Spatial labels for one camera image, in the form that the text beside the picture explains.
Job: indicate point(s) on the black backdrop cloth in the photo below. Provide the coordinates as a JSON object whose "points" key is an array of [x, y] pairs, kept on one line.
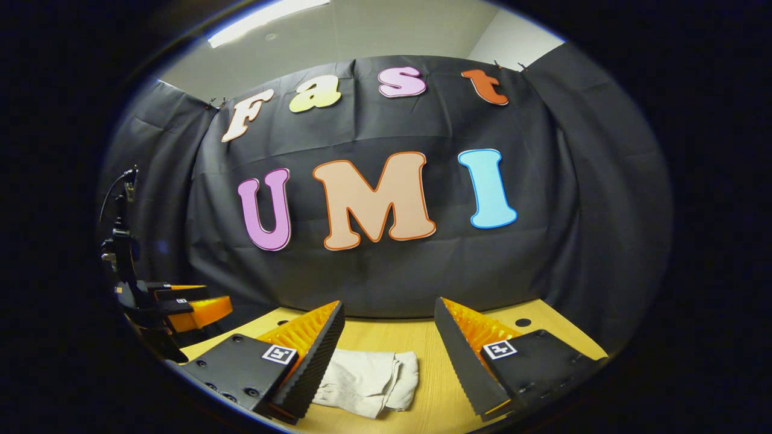
{"points": [[543, 181]]}

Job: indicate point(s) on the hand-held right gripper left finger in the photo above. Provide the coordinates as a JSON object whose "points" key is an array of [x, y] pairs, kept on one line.
{"points": [[316, 367]]}

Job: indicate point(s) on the cream white jeans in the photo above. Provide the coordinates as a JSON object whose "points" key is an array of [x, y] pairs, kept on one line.
{"points": [[368, 380]]}

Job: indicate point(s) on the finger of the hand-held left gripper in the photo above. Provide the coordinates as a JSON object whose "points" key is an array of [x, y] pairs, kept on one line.
{"points": [[175, 293], [178, 307]]}

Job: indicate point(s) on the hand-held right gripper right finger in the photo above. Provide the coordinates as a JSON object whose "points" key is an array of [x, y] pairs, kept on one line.
{"points": [[467, 367]]}

